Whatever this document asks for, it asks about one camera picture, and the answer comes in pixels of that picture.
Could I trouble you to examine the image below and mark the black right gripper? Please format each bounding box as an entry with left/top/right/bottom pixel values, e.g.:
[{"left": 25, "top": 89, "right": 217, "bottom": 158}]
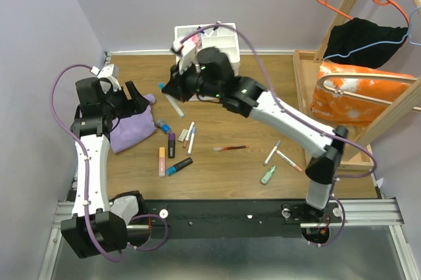
[{"left": 161, "top": 58, "right": 222, "bottom": 103}]

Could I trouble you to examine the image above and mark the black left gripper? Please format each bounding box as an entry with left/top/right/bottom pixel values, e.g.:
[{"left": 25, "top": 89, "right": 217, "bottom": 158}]
[{"left": 101, "top": 80, "right": 150, "bottom": 118}]

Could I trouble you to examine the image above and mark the blue cap white pen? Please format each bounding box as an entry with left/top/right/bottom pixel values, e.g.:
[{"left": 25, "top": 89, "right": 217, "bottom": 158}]
[{"left": 159, "top": 82, "right": 185, "bottom": 118}]

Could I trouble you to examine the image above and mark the light blue white pen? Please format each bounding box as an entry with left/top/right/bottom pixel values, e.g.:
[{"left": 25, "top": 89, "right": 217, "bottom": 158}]
[{"left": 187, "top": 127, "right": 196, "bottom": 156}]

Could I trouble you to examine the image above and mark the pink cap pencil tube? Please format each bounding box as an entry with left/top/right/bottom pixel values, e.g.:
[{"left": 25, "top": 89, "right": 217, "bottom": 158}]
[{"left": 190, "top": 34, "right": 202, "bottom": 49}]

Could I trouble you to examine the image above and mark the salmon tip white pen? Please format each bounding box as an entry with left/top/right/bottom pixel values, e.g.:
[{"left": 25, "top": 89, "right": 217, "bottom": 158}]
[{"left": 183, "top": 122, "right": 195, "bottom": 148}]

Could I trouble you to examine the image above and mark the blue cap white marker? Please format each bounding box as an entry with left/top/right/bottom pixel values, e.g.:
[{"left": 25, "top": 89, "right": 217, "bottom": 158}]
[{"left": 197, "top": 26, "right": 206, "bottom": 35}]

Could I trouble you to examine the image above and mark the white plastic drawer organizer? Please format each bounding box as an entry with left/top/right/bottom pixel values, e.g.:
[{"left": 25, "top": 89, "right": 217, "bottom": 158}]
[{"left": 174, "top": 24, "right": 240, "bottom": 75}]

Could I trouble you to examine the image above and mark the black cap white marker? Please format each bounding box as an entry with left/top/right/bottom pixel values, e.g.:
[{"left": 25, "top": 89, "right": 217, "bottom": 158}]
[{"left": 208, "top": 20, "right": 221, "bottom": 37}]

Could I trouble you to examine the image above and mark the grey white marker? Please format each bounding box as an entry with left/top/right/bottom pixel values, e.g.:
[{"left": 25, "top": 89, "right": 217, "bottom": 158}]
[{"left": 263, "top": 141, "right": 281, "bottom": 166}]

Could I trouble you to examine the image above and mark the pink white marker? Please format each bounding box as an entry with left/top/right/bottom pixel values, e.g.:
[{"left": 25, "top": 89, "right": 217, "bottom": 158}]
[{"left": 276, "top": 150, "right": 303, "bottom": 172}]

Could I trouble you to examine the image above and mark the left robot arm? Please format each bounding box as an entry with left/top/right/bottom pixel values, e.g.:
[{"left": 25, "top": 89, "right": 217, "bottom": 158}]
[{"left": 61, "top": 76, "right": 149, "bottom": 258}]

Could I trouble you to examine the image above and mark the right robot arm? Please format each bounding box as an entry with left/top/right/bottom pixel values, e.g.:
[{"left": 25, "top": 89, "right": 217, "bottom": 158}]
[{"left": 163, "top": 47, "right": 348, "bottom": 222}]

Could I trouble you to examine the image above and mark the purple cloth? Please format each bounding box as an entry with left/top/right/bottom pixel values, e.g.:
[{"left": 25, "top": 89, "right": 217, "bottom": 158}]
[{"left": 110, "top": 93, "right": 156, "bottom": 154}]

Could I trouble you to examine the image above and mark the purple black highlighter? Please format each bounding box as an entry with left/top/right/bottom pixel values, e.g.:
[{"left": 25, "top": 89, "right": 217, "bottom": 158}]
[{"left": 168, "top": 132, "right": 176, "bottom": 158}]

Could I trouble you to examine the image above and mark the orange pink highlighter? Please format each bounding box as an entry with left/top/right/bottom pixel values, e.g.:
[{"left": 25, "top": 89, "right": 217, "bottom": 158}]
[{"left": 159, "top": 147, "right": 166, "bottom": 177}]

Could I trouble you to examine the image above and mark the blue black highlighter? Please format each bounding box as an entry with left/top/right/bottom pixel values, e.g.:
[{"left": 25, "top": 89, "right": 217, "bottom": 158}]
[{"left": 166, "top": 157, "right": 193, "bottom": 176}]

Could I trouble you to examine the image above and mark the orange red pen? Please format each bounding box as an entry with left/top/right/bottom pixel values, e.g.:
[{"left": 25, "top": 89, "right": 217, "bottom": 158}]
[{"left": 212, "top": 145, "right": 249, "bottom": 152}]

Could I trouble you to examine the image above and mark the green stapler remover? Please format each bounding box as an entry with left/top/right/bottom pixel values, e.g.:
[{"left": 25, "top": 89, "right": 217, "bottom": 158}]
[{"left": 260, "top": 165, "right": 277, "bottom": 185}]

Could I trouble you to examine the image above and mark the wooden hanger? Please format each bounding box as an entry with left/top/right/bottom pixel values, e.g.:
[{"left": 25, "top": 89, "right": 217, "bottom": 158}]
[{"left": 316, "top": 72, "right": 421, "bottom": 113}]

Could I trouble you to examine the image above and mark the orange white tie-dye garment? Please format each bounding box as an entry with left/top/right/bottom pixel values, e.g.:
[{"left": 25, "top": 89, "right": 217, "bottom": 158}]
[{"left": 310, "top": 62, "right": 416, "bottom": 127}]

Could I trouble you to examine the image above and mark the black garment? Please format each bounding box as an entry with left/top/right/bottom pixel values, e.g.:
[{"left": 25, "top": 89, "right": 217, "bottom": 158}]
[{"left": 323, "top": 18, "right": 408, "bottom": 69}]

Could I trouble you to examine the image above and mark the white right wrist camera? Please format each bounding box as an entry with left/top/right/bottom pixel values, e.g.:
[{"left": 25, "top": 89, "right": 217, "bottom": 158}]
[{"left": 171, "top": 37, "right": 198, "bottom": 75}]

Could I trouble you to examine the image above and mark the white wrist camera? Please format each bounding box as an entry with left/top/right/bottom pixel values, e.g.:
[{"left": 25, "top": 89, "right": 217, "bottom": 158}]
[
  {"left": 171, "top": 37, "right": 198, "bottom": 75},
  {"left": 90, "top": 64, "right": 122, "bottom": 93}
]

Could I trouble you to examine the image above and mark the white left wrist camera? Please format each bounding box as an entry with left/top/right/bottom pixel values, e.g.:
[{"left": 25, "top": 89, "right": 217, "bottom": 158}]
[{"left": 90, "top": 64, "right": 122, "bottom": 93}]

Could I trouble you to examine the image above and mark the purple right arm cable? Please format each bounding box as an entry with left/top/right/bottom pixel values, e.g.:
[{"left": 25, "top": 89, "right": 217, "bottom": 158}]
[{"left": 180, "top": 22, "right": 378, "bottom": 248}]

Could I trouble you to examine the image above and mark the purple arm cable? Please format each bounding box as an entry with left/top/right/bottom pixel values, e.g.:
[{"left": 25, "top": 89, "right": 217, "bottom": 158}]
[
  {"left": 180, "top": 22, "right": 378, "bottom": 248},
  {"left": 51, "top": 64, "right": 170, "bottom": 263}
]

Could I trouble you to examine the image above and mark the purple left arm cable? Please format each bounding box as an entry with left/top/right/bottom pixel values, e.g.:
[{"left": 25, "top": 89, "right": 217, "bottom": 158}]
[{"left": 51, "top": 64, "right": 170, "bottom": 263}]

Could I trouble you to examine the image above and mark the wooden clothes rack frame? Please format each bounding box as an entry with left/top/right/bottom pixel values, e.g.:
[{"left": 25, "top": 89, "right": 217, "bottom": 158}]
[{"left": 310, "top": 0, "right": 420, "bottom": 146}]

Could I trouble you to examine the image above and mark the light blue wire hanger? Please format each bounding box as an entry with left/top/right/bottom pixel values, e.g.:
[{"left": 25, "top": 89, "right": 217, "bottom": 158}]
[{"left": 322, "top": 6, "right": 421, "bottom": 61}]

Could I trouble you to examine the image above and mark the aluminium frame rail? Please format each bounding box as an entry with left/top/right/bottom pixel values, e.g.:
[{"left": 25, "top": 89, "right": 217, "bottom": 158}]
[{"left": 39, "top": 198, "right": 420, "bottom": 279}]

